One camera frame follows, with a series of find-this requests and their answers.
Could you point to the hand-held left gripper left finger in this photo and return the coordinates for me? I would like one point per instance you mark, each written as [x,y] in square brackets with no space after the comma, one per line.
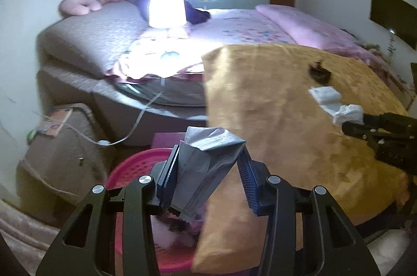
[166,175]

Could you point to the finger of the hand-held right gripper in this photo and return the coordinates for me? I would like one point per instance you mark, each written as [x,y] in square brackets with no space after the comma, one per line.
[374,119]
[358,131]

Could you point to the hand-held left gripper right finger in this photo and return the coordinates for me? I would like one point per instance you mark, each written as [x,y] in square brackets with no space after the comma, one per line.
[249,184]

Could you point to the white tissue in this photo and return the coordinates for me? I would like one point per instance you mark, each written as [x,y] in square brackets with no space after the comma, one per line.
[348,113]
[324,95]

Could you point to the pink plastic basket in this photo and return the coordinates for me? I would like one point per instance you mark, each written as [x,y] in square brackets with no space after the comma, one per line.
[133,165]

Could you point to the grey foil packet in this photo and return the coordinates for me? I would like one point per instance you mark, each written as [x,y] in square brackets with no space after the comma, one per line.
[202,165]

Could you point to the white folded tissue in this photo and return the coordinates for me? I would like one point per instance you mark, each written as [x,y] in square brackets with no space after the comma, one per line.
[324,95]

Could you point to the dark brown peel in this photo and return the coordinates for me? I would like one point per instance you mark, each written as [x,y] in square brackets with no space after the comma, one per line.
[319,72]

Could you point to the brown bedside stool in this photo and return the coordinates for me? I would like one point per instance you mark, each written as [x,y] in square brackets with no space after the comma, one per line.
[65,165]

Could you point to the pink quilt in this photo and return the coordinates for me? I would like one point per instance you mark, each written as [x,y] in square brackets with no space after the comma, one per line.
[309,28]

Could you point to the pink crumpled sheet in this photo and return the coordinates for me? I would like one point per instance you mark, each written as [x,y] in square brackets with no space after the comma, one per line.
[140,64]

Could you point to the grey upholstered bed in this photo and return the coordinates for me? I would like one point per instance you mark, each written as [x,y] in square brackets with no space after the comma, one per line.
[81,90]

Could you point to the pink cover book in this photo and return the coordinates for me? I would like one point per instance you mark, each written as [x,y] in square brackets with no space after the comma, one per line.
[55,121]

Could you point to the small green object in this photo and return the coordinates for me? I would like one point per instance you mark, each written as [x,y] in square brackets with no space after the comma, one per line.
[32,135]

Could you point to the floral bedsheet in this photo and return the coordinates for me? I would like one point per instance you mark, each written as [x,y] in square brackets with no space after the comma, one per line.
[241,28]

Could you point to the grey headboard cushion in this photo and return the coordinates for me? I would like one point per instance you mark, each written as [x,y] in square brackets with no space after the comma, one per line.
[91,34]

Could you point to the dark purple cloth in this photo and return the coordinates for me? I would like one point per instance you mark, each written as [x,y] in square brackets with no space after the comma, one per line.
[195,13]

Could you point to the white table lamp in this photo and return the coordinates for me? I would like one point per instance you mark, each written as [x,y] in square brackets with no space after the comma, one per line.
[166,7]

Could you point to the pink neck pillow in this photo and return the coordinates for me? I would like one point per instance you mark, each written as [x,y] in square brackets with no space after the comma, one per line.
[78,6]

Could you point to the black wall television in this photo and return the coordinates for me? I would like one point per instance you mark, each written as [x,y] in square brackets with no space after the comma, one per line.
[394,18]

